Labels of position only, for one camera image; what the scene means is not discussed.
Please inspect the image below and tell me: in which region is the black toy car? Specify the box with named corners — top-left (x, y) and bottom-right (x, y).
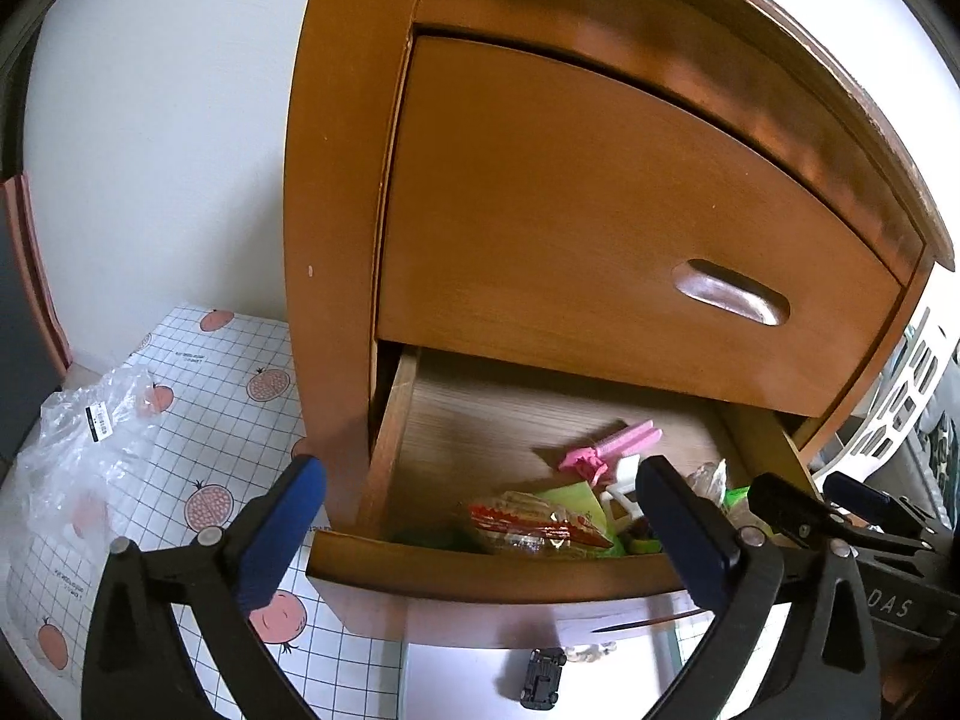
top-left (519, 649), bottom-right (566, 710)

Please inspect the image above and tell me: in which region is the pink plastic clip toy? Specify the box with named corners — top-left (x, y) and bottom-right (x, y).
top-left (558, 419), bottom-right (664, 488)

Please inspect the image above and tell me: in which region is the yellow green small box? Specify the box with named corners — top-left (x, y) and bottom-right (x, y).
top-left (722, 486), bottom-right (750, 512)

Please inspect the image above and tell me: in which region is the upper wooden drawer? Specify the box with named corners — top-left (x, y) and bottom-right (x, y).
top-left (377, 36), bottom-right (901, 416)

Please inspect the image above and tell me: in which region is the pastel pipe cleaner loop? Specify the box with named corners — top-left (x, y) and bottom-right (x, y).
top-left (565, 642), bottom-right (617, 665)

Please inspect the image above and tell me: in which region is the brown wooden nightstand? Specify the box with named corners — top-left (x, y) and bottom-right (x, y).
top-left (283, 0), bottom-right (953, 647)

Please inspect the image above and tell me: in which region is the clear plastic bag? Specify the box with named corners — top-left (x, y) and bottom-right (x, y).
top-left (6, 362), bottom-right (163, 639)

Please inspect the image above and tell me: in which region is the green white card packet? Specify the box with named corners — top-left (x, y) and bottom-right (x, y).
top-left (535, 481), bottom-right (626, 557)

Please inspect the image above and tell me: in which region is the white slatted crate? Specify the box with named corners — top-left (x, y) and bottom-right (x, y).
top-left (812, 299), bottom-right (958, 489)

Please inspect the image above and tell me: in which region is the grid pomegranate pattern mat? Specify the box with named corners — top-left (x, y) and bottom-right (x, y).
top-left (2, 304), bottom-right (404, 718)

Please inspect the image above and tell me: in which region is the rice cracker snack packet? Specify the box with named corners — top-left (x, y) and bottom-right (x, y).
top-left (466, 491), bottom-right (605, 559)

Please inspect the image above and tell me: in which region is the white tray with teal rim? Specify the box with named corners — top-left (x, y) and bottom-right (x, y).
top-left (398, 624), bottom-right (683, 720)

